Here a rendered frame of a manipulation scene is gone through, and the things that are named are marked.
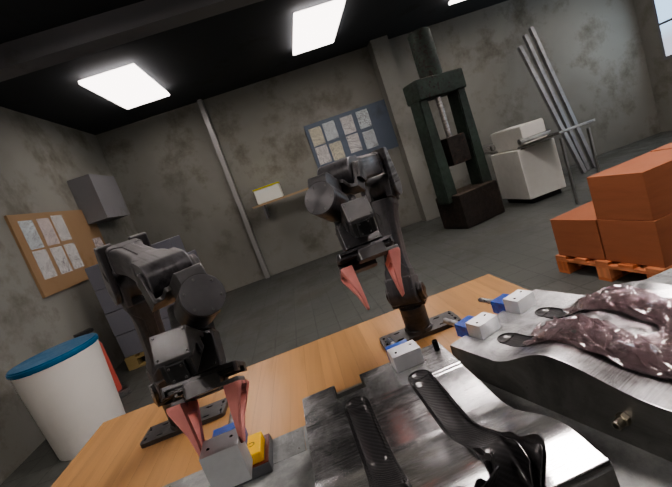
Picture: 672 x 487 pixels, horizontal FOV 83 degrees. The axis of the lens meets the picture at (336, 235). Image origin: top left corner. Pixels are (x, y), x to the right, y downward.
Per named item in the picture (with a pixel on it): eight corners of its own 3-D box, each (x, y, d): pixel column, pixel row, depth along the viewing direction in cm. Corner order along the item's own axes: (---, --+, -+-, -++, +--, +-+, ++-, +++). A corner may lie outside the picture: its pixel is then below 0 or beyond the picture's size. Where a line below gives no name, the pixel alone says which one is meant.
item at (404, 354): (381, 355, 77) (372, 331, 76) (403, 346, 77) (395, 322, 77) (402, 387, 64) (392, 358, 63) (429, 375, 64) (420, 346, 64)
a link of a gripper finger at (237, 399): (254, 439, 47) (233, 364, 50) (197, 463, 47) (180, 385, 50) (263, 431, 54) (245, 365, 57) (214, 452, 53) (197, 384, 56)
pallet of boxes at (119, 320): (165, 331, 538) (131, 251, 521) (220, 310, 544) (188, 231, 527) (129, 371, 416) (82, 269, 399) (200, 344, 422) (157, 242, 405)
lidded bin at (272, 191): (284, 195, 625) (279, 181, 622) (284, 195, 590) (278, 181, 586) (259, 204, 622) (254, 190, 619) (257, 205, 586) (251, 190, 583)
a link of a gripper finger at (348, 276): (398, 293, 62) (375, 243, 65) (357, 309, 61) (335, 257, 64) (393, 303, 68) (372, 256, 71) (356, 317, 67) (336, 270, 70)
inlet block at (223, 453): (225, 430, 61) (212, 401, 60) (255, 418, 62) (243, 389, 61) (214, 495, 48) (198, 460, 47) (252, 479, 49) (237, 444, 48)
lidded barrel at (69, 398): (77, 428, 315) (39, 350, 305) (145, 401, 319) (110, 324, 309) (31, 479, 258) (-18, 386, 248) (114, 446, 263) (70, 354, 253)
